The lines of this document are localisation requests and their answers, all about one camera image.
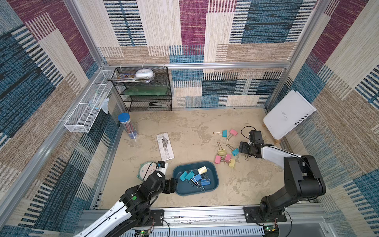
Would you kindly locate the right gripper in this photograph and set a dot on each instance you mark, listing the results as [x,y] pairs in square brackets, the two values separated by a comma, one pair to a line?
[246,147]

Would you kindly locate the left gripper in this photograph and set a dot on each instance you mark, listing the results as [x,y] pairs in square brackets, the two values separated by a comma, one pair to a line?
[168,189]

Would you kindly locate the green round alarm clock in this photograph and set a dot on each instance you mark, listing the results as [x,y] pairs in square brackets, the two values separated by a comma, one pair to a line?
[146,169]

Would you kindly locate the teal binder clip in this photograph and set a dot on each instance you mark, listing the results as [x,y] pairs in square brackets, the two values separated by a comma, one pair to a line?
[235,151]
[190,179]
[183,178]
[223,133]

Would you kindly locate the yellow binder clip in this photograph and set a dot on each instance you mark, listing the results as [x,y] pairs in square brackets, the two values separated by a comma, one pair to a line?
[232,163]
[203,172]
[221,151]

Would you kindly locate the pink binder clip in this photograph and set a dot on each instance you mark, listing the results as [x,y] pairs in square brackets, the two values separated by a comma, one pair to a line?
[217,159]
[227,158]
[232,133]

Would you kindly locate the teal plastic storage box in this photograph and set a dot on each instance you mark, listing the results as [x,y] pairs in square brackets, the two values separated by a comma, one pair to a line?
[185,189]

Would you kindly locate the packaged ruler card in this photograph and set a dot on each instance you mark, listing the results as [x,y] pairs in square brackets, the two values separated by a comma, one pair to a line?
[165,148]

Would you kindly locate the blue binder clip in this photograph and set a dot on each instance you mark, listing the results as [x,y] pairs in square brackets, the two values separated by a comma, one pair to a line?
[196,180]
[205,180]

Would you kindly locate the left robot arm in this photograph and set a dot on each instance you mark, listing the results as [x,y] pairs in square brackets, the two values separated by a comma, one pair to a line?
[132,209]

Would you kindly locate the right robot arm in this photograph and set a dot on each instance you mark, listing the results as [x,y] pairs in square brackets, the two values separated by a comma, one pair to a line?
[302,179]

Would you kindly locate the white booklet on stand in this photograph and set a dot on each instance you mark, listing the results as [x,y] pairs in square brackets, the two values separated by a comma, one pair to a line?
[287,114]

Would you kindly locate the blue-lid pencil tube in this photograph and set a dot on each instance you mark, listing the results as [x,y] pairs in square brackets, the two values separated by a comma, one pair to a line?
[126,122]

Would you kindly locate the green tray on shelf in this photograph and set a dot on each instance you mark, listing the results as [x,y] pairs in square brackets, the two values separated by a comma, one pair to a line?
[145,90]

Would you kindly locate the magazines on shelf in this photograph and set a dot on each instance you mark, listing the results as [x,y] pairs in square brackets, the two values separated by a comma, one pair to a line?
[131,78]

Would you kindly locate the white oval device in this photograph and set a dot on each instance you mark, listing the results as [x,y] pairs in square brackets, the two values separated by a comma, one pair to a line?
[144,73]

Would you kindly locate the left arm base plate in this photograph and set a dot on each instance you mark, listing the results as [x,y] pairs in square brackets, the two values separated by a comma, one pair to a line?
[156,218]

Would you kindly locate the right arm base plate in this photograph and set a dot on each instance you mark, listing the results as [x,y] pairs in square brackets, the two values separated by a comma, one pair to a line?
[254,214]

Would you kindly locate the black wire shelf rack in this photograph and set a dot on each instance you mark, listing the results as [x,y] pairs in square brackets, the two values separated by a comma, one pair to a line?
[141,103]

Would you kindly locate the white wire wall basket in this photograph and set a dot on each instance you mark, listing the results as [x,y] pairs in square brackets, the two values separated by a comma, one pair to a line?
[90,102]

